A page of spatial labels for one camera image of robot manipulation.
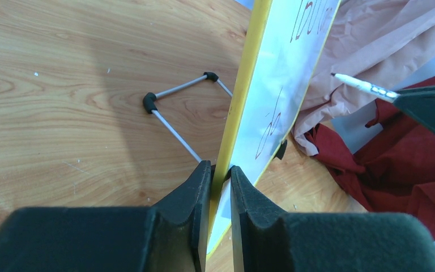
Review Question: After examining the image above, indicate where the red hanging garment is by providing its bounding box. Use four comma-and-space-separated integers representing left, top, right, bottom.
304, 69, 435, 241

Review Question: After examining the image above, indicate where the yellow framed whiteboard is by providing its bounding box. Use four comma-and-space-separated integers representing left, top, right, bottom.
206, 1, 340, 257

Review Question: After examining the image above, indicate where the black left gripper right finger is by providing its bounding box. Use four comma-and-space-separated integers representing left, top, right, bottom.
230, 166, 435, 271

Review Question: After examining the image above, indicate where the white marker pen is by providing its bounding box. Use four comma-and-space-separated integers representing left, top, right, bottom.
330, 73, 400, 103

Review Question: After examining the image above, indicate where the wire whiteboard stand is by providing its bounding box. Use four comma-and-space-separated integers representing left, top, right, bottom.
142, 71, 233, 162

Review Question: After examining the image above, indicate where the pink hanging garment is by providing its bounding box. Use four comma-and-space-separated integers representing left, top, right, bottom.
292, 1, 435, 156

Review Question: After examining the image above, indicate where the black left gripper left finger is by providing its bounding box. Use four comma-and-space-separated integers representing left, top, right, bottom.
0, 160, 212, 271

